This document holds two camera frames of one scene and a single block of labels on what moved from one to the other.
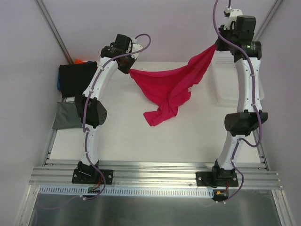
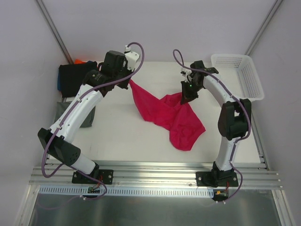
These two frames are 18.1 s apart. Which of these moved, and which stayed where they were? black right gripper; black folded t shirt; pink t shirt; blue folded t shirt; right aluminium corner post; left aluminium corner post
Moved: black right gripper; pink t shirt
Stayed: black folded t shirt; left aluminium corner post; right aluminium corner post; blue folded t shirt
